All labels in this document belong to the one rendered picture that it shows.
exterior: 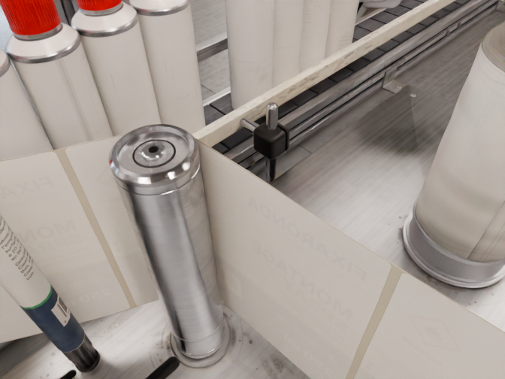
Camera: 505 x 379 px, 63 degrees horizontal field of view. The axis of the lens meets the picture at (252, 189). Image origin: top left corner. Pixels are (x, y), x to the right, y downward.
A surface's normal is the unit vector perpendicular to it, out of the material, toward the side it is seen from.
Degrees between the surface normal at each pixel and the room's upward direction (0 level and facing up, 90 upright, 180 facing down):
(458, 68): 0
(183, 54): 90
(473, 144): 92
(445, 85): 0
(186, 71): 90
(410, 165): 0
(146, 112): 90
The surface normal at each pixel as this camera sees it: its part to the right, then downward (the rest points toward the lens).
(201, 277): 0.64, 0.55
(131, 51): 0.82, 0.40
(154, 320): -0.02, -0.69
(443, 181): -0.98, 0.18
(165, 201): 0.30, 0.69
